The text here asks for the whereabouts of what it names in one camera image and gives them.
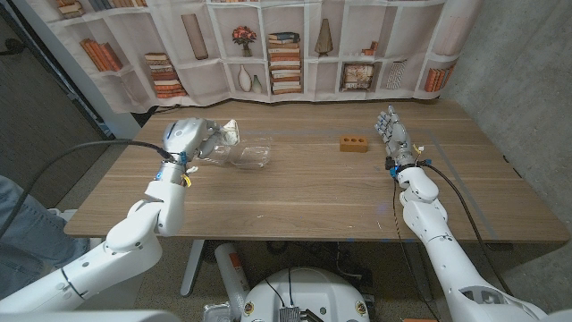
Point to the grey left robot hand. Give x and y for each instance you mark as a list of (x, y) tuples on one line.
[(185, 136)]

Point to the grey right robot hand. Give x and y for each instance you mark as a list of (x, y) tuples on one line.
[(395, 136)]

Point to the cream leaf-print pen bag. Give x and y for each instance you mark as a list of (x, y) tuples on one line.
[(230, 132)]

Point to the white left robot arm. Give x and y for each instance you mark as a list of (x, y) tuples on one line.
[(125, 246)]

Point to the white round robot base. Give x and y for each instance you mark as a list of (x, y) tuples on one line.
[(304, 295)]

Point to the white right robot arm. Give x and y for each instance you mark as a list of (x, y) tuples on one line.
[(447, 255)]

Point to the brown brick block with holes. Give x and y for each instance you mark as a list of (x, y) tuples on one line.
[(353, 144)]

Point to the clear plastic clamshell container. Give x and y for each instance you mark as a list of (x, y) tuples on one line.
[(254, 154)]

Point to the printed bookshelf backdrop cloth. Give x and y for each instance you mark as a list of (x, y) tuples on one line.
[(308, 49)]

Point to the white platform step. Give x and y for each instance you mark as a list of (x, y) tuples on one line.
[(120, 290)]

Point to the person in blue jeans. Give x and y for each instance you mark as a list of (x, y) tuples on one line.
[(31, 237)]

